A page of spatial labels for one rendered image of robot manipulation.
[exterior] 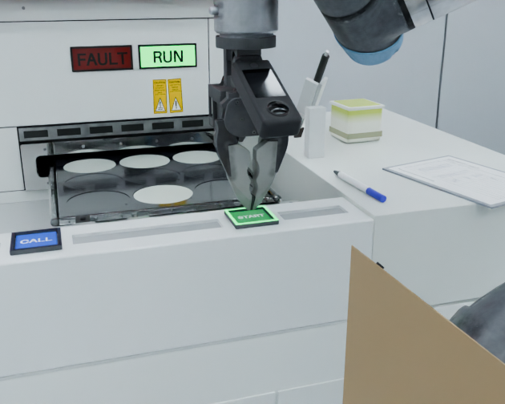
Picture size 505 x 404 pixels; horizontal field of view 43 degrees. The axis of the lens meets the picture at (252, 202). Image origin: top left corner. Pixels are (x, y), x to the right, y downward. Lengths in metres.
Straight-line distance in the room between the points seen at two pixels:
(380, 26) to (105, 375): 0.52
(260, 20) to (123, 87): 0.63
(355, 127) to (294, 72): 1.86
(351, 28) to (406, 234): 0.28
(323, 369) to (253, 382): 0.10
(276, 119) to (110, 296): 0.28
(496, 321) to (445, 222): 0.35
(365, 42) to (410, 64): 2.50
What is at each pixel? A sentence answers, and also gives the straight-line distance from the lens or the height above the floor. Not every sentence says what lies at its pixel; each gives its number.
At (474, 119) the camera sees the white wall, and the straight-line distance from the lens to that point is 3.55.
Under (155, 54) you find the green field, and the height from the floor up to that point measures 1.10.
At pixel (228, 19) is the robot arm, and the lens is 0.74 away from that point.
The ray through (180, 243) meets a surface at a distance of 0.75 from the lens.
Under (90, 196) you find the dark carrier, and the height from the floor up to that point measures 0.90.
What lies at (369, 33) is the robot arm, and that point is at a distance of 0.77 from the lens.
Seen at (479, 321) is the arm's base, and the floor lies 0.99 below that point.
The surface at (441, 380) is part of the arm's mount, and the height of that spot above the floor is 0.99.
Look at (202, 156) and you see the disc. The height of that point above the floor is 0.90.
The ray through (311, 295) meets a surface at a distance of 0.83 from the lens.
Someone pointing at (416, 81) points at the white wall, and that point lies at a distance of 3.32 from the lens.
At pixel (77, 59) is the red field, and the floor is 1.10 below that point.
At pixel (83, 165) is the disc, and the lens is 1.30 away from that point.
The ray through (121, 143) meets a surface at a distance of 1.33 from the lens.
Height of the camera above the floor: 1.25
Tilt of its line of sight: 20 degrees down
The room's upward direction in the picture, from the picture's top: straight up
